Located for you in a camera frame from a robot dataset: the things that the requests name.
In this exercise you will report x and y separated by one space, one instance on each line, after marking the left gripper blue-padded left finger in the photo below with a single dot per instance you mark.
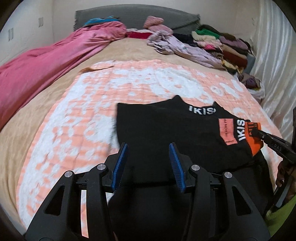
76 207

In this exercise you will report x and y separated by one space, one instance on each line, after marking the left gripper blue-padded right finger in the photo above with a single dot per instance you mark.
220 208

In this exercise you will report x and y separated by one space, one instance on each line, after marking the black printed t-shirt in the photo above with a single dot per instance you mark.
148 204

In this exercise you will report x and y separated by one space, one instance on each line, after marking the bag of clothes by bed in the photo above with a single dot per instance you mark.
253 85

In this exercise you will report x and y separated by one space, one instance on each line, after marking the stack of folded clothes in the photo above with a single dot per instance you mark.
235 53

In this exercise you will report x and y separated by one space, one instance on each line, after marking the pink fuzzy folded clothes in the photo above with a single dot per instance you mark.
155 24

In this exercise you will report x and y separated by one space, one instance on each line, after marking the right hand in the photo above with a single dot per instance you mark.
284 172

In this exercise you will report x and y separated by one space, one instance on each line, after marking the pink white fleece blanket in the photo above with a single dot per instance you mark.
78 131

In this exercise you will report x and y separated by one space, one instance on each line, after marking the beige bed sheet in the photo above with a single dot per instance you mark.
18 134

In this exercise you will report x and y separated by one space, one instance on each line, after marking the white satin curtain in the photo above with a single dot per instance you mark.
274 42

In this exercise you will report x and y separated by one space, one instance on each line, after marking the magenta pink bedsheet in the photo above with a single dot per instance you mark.
30 73

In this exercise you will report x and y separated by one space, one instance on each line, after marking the lilac crumpled garment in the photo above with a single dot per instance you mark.
165 43

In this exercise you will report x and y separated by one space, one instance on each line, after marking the red cloth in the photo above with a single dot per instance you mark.
138 35

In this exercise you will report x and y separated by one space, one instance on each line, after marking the blue cloth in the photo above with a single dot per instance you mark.
98 21

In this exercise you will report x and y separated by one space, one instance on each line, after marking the grey quilted headboard cover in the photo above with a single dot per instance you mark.
134 16

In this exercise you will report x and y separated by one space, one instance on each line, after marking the white wardrobe with black handles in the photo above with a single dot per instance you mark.
30 26

